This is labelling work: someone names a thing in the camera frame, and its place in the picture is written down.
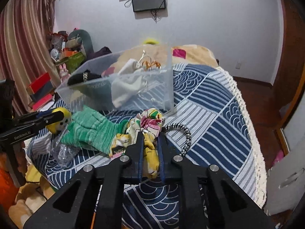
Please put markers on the grey green plush dinosaur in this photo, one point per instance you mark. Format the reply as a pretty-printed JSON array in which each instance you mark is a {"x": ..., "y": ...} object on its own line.
[{"x": 86, "y": 41}]

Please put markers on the floral yellow pink scrunchie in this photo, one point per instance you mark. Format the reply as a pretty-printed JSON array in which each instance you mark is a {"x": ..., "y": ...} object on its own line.
[{"x": 148, "y": 123}]

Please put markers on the white cabinet door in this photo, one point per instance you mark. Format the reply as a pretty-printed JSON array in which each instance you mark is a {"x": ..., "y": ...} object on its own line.
[{"x": 285, "y": 182}]

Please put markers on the pink bunny toy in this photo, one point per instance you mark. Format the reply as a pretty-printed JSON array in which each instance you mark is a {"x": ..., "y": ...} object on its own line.
[{"x": 63, "y": 72}]

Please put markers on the clear plastic storage bin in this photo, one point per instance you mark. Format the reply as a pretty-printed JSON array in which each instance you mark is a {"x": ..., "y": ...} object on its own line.
[{"x": 96, "y": 93}]

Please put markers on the striped pink brown curtain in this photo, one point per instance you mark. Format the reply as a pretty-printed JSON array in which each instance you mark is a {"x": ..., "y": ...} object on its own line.
[{"x": 26, "y": 27}]

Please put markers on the beige fleece blanket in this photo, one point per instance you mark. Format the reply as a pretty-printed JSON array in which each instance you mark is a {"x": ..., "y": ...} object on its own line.
[{"x": 189, "y": 54}]

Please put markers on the blue white patterned bedspread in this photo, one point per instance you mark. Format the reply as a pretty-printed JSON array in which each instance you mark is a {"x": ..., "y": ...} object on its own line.
[{"x": 208, "y": 102}]

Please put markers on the yellow green plush ball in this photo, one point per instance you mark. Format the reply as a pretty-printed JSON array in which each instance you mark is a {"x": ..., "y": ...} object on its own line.
[{"x": 63, "y": 117}]

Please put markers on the dark purple cloth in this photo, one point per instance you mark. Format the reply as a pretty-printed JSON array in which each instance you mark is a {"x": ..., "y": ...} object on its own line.
[{"x": 103, "y": 51}]

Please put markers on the clear bag with grey cloth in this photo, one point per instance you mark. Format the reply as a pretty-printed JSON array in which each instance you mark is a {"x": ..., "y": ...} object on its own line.
[{"x": 61, "y": 152}]

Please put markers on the small black wall monitor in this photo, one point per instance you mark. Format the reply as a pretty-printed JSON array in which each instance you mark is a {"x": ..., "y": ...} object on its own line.
[{"x": 148, "y": 5}]

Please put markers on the green box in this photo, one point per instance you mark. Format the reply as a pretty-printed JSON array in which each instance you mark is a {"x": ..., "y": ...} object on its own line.
[{"x": 74, "y": 61}]

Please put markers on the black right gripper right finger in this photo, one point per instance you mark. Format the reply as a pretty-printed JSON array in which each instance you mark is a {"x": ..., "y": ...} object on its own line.
[{"x": 208, "y": 197}]

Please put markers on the brown wooden door frame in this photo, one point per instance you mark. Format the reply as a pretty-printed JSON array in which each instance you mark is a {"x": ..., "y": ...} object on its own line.
[{"x": 289, "y": 81}]

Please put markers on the green knitted cloth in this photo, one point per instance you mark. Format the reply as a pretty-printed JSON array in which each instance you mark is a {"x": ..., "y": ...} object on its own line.
[{"x": 91, "y": 130}]

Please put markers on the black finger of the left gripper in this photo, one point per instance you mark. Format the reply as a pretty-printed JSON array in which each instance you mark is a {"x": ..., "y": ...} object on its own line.
[{"x": 27, "y": 127}]

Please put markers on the black cloth with chain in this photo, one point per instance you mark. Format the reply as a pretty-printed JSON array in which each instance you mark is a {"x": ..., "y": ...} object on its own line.
[{"x": 82, "y": 77}]

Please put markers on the white cloth in bin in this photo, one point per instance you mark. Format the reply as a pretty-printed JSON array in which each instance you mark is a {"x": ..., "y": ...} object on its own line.
[{"x": 128, "y": 83}]

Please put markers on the orange hair clip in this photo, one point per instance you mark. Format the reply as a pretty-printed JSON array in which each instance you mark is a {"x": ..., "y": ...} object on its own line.
[{"x": 149, "y": 65}]

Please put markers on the red box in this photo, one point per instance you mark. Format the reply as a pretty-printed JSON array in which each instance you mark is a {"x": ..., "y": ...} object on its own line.
[{"x": 38, "y": 83}]

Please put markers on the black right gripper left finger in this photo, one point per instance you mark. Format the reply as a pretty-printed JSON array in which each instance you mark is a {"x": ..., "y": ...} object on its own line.
[{"x": 93, "y": 197}]

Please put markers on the yellow plush behind blanket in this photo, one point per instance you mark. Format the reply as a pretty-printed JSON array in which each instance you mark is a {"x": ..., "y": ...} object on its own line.
[{"x": 150, "y": 41}]

